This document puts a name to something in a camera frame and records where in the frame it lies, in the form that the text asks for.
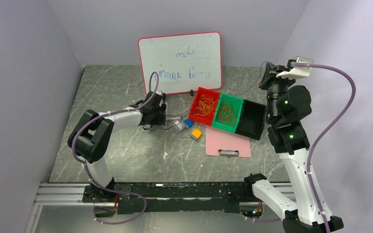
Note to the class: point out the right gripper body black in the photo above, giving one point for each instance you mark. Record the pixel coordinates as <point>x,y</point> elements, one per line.
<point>271,82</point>

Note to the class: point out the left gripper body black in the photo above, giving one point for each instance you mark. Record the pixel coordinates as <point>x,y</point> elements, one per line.
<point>159,116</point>

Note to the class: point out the black plastic bin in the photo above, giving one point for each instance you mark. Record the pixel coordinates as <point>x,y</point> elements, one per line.
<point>252,120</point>

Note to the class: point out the green plastic bin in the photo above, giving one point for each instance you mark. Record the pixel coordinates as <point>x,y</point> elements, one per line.
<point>227,114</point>

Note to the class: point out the red plastic bin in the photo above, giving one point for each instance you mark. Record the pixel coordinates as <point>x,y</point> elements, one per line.
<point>204,106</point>

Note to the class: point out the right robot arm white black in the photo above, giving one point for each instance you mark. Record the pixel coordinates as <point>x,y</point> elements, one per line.
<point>287,105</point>

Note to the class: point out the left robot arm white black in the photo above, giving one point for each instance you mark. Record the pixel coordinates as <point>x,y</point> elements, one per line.
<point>90,137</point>

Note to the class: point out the clear tape roll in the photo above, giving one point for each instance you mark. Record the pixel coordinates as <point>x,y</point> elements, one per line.
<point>178,126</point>

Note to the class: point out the blue eraser block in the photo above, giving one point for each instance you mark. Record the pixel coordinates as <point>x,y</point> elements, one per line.
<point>189,123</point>

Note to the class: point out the yellow eraser block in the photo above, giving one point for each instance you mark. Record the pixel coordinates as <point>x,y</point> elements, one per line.
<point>196,134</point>

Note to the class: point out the pink clipboard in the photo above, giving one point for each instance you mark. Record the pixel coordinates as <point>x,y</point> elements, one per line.
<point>230,144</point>

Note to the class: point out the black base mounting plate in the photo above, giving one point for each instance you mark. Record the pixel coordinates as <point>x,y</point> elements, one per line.
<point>230,197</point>

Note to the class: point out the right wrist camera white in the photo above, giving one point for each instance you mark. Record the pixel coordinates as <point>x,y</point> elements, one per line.
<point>294,72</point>

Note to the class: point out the whiteboard with pink frame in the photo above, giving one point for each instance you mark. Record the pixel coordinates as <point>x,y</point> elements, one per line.
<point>181,63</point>

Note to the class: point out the aluminium rail frame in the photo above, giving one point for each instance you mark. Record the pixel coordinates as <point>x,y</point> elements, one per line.
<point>61,194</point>

